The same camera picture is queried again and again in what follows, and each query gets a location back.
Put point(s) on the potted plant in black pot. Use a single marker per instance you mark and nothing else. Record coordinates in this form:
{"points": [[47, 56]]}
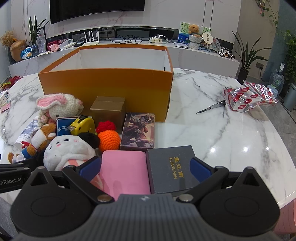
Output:
{"points": [[244, 69]]}

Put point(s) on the grey trash can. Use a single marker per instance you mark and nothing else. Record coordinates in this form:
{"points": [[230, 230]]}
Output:
{"points": [[290, 97]]}

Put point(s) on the brown white red panda plush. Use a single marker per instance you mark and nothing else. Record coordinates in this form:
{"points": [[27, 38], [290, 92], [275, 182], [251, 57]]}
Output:
{"points": [[42, 136]]}

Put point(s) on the orange crochet ball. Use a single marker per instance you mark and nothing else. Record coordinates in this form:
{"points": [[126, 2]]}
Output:
{"points": [[108, 139]]}

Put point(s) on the white tilted device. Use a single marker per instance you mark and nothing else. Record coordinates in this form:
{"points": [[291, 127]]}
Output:
{"points": [[67, 44]]}

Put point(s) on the white power strip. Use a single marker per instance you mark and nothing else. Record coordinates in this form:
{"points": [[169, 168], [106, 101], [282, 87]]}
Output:
{"points": [[158, 39]]}

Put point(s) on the orange cardboard box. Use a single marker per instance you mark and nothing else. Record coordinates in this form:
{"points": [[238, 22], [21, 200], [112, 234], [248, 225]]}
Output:
{"points": [[104, 85]]}

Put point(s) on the wall outlet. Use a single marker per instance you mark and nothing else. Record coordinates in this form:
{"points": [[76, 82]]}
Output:
{"points": [[259, 66]]}

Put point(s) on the illustrated character card box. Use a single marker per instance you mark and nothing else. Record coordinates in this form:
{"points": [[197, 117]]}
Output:
{"points": [[138, 131]]}

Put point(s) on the grey knitted pots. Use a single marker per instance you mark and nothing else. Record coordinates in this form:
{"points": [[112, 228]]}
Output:
{"points": [[195, 41]]}

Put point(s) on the grey laptop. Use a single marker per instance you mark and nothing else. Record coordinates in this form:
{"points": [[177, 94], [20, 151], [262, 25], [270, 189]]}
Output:
{"points": [[180, 44]]}

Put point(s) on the round cream paper fan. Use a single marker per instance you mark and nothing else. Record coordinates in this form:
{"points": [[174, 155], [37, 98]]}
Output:
{"points": [[207, 38]]}

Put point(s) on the brown teddy bear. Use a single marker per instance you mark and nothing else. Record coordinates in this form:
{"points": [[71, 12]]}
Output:
{"points": [[193, 29]]}

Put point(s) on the pink chair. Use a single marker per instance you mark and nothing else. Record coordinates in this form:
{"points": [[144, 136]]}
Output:
{"points": [[285, 217]]}

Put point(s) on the blue snack bags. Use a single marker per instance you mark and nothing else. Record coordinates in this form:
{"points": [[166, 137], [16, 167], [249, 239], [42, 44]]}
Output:
{"points": [[29, 52]]}

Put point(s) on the dark grey gift box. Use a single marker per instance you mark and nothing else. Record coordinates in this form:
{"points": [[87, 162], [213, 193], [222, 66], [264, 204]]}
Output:
{"points": [[171, 169]]}

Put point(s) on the white wifi router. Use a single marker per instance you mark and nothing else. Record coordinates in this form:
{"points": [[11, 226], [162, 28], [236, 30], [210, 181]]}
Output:
{"points": [[90, 39]]}

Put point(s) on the black white cow figure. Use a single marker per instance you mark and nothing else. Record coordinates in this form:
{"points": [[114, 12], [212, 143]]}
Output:
{"points": [[225, 53]]}

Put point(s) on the white plush with black ear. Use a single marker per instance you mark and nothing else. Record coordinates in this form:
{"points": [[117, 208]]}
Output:
{"points": [[67, 150]]}

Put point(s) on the black wall television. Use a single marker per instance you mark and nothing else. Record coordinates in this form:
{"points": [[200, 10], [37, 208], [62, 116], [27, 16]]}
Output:
{"points": [[97, 9]]}

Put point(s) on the pink small toy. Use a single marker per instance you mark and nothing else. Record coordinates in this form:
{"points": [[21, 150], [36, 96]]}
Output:
{"points": [[54, 48]]}

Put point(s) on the green blue flower painting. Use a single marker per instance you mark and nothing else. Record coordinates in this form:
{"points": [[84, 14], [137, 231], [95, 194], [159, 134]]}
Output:
{"points": [[183, 32]]}

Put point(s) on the small gold cardboard box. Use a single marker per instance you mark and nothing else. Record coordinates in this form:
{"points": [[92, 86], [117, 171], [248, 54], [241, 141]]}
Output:
{"points": [[107, 111]]}

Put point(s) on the decorative plate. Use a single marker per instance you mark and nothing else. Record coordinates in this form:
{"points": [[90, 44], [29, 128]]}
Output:
{"points": [[216, 45]]}

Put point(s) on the white marble tv console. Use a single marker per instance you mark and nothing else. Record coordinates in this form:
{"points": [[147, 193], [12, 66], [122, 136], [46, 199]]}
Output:
{"points": [[196, 60]]}

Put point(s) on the gold round vase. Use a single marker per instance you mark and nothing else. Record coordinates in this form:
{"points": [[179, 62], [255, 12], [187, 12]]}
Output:
{"points": [[18, 51]]}

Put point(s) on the hanging vine plant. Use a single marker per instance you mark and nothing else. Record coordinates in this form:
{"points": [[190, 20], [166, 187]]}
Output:
{"points": [[289, 46]]}

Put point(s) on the pink case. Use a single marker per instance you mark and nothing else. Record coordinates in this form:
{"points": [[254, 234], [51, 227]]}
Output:
{"points": [[124, 171]]}

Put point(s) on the tall green leaf plant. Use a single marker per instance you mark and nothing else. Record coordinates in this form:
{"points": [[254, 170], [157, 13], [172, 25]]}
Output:
{"points": [[34, 32]]}

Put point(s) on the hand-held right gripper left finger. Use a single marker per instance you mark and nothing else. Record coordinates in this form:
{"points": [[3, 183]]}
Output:
{"points": [[89, 165]]}

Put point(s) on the yellow tape measure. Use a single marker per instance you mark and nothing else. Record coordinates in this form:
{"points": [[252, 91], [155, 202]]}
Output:
{"points": [[84, 125]]}

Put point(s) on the silver red snack pack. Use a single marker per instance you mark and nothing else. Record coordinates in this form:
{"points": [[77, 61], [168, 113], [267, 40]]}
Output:
{"points": [[240, 100], [263, 92]]}

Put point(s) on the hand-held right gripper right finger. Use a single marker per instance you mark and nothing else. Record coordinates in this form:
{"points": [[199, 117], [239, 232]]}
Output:
{"points": [[198, 166]]}

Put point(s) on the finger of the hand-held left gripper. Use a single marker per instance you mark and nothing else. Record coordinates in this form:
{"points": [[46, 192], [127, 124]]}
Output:
{"points": [[16, 167]]}

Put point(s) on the white pink crochet bunny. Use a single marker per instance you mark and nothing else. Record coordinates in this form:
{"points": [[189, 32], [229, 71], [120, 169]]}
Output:
{"points": [[62, 106]]}

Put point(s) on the pink sticky notes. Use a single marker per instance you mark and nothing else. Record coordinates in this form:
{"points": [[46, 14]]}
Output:
{"points": [[5, 106]]}

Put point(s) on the dried yellow flowers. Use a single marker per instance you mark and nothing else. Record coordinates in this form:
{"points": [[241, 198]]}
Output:
{"points": [[8, 38]]}

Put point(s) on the red boxes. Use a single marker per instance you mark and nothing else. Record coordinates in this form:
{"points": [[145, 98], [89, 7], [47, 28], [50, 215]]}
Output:
{"points": [[55, 42]]}

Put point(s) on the white lotion tube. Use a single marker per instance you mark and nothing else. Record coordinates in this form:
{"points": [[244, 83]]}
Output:
{"points": [[26, 133]]}

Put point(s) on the red green feather decoration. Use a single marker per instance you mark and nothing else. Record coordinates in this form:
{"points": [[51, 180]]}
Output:
{"points": [[11, 81]]}

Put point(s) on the blue card with white border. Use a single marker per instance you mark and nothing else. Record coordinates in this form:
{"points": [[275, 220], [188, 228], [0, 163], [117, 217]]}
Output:
{"points": [[63, 127]]}

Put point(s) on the black picture frame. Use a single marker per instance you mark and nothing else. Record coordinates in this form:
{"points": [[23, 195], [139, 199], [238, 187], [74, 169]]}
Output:
{"points": [[41, 41]]}

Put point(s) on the small white box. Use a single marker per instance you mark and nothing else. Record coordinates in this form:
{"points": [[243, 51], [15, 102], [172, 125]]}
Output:
{"points": [[4, 95]]}

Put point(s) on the blue water bottle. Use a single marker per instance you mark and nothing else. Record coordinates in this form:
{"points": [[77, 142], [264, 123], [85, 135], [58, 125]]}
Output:
{"points": [[276, 78]]}

